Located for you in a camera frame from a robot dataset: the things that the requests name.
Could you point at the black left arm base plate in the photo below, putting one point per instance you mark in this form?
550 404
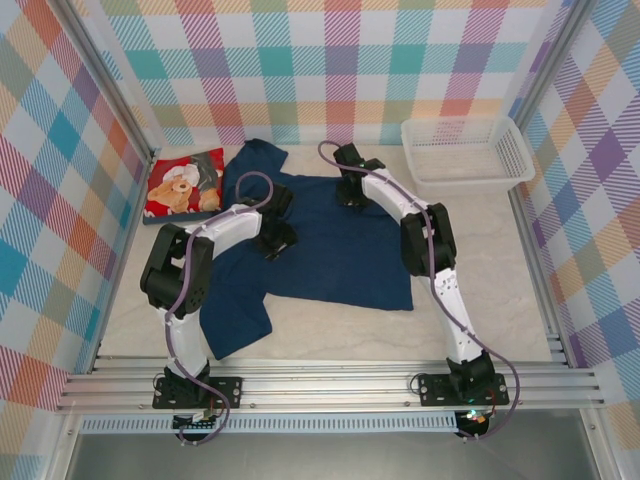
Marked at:
230 392

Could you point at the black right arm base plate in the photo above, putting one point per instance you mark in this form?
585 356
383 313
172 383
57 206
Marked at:
432 390

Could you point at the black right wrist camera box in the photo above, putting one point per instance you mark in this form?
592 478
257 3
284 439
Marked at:
347 156

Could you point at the red teddy bear print t-shirt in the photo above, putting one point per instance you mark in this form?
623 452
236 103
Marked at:
182 187

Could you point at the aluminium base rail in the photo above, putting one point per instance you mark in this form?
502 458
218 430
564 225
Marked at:
325 385

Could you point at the small black controller board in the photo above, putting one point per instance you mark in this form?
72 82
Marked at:
197 425
475 425

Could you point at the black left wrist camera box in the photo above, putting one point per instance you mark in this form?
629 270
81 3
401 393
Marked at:
283 200

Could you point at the aluminium frame post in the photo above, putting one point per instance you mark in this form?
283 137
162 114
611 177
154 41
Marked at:
550 65
107 85

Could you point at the navy blue t-shirt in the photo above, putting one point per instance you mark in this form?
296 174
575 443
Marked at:
340 260

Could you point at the grey metal panel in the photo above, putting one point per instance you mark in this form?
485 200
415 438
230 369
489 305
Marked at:
325 460

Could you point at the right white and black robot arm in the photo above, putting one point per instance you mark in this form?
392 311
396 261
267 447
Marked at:
452 300

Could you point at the white plastic mesh basket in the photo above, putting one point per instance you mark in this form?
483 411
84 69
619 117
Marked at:
465 165

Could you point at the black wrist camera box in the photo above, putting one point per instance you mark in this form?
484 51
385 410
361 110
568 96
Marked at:
283 200
347 156

